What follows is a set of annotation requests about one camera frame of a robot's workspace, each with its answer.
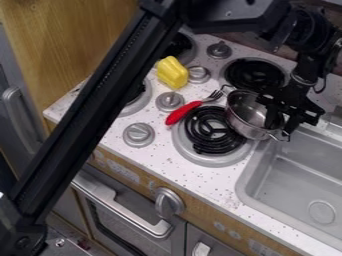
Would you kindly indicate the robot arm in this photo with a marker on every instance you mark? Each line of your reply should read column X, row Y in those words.
column 89, row 116

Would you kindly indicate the toy sink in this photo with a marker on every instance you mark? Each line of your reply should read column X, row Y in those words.
column 294, row 180

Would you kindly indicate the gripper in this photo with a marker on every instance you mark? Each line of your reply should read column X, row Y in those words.
column 297, row 100

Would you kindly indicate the silver pot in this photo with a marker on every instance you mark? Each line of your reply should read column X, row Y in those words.
column 247, row 115

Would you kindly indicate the toy stove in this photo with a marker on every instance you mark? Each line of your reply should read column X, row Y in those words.
column 209, row 130

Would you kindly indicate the yellow toy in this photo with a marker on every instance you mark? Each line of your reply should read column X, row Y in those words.
column 173, row 72

